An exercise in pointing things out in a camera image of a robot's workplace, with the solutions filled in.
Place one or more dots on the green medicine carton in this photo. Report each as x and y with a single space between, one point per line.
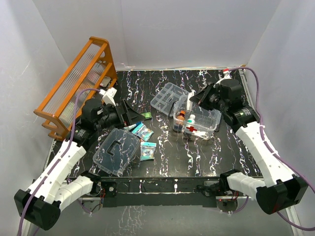
147 115

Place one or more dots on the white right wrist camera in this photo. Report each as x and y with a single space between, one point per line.
226 75

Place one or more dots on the clear compartment organizer tray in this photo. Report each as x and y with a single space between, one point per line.
166 99

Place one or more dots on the clear kit lid black handle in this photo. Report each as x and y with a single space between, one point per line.
116 152

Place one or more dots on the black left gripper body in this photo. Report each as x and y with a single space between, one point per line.
112 117

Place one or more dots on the white gauze pad packet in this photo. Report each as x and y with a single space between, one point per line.
189 103

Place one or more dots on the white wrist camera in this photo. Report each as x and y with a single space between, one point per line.
108 96
226 75

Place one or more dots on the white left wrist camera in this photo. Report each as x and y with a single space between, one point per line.
108 96

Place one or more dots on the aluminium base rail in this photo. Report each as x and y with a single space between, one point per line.
157 191

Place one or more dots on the white plastic bottle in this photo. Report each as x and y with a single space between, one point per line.
190 125

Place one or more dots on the clear medicine kit box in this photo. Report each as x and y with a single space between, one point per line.
206 121

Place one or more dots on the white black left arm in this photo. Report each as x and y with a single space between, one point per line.
73 148

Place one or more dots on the teal tape packet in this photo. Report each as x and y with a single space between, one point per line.
142 132
147 151

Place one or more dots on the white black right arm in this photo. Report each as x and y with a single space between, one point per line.
245 123

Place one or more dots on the brown bottle orange cap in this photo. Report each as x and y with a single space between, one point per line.
179 122

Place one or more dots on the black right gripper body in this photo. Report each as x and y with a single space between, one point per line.
214 98

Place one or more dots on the orange wooden rack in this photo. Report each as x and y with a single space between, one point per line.
90 68

